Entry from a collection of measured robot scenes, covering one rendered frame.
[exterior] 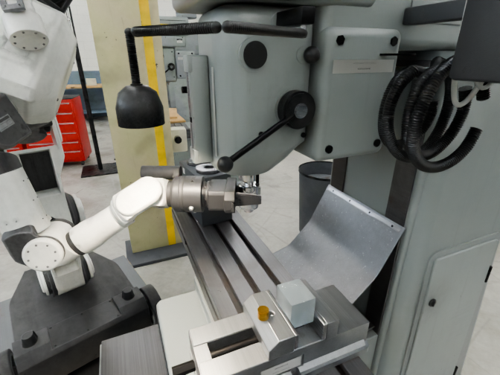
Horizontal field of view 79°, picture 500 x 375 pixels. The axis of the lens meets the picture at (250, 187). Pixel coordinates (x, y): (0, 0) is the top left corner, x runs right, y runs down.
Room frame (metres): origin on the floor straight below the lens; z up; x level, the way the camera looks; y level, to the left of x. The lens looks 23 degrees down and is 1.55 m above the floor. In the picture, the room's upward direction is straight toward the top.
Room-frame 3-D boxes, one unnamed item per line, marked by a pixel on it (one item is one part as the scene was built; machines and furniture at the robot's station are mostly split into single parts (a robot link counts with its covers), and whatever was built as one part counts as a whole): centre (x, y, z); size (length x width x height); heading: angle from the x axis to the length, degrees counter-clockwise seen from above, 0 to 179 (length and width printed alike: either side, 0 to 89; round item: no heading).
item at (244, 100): (0.67, 0.00, 1.47); 0.21 x 0.19 x 0.32; 23
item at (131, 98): (0.49, 0.17, 1.48); 0.07 x 0.07 x 0.06
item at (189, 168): (1.07, 0.17, 1.09); 0.22 x 0.12 x 0.20; 30
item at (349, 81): (0.75, -0.18, 1.47); 0.24 x 0.19 x 0.26; 23
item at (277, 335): (0.44, -0.04, 1.08); 0.12 x 0.06 x 0.04; 22
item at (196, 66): (0.63, 0.10, 1.44); 0.04 x 0.04 x 0.21; 23
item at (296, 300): (0.46, -0.09, 1.10); 0.06 x 0.05 x 0.06; 22
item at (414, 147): (0.60, -0.32, 1.45); 0.18 x 0.16 x 0.21; 113
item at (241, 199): (0.64, 0.00, 1.24); 0.06 x 0.02 x 0.03; 90
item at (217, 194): (0.67, 0.09, 1.24); 0.13 x 0.12 x 0.10; 0
